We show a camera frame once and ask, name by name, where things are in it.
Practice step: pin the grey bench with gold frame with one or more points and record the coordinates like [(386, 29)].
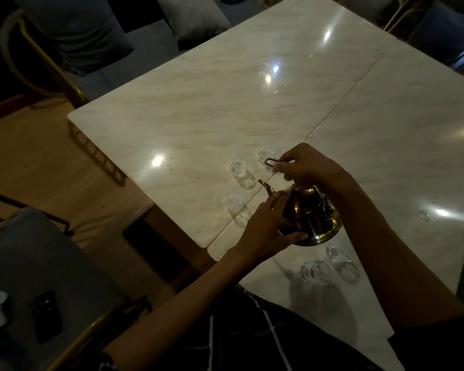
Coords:
[(147, 46)]

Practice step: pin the dark plaid shirt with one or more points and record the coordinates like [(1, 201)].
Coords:
[(247, 336)]

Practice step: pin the person's right hand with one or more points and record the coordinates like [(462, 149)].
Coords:
[(313, 169)]

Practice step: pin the person's left forearm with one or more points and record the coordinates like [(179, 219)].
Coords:
[(181, 312)]

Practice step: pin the grey chair black gold frame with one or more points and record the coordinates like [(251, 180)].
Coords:
[(42, 258)]

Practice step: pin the white marble table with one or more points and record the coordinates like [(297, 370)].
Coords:
[(216, 112)]

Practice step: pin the dark table base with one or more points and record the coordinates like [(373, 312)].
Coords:
[(154, 251)]

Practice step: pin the black phone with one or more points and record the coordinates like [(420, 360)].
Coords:
[(47, 318)]

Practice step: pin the person's right forearm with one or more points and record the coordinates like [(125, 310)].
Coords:
[(398, 266)]

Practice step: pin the grey chair with gold legs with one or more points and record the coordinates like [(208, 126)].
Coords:
[(365, 5)]

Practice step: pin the large slate blue cushion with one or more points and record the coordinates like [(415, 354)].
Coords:
[(77, 30)]

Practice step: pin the blue chair with gold legs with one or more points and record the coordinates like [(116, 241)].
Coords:
[(437, 30)]

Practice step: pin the person's left hand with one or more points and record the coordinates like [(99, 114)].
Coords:
[(263, 231)]

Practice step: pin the gold metal teapot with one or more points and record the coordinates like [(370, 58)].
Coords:
[(313, 224)]

